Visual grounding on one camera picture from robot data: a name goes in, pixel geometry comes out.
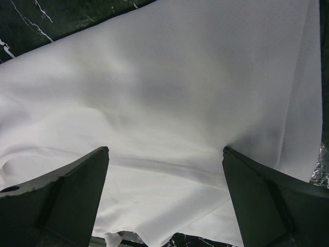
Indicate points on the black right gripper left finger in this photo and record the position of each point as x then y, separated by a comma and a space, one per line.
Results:
58, 208

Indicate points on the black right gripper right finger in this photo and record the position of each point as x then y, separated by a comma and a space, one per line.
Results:
272, 208

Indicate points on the white t shirt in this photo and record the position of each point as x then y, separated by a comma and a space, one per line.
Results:
166, 88

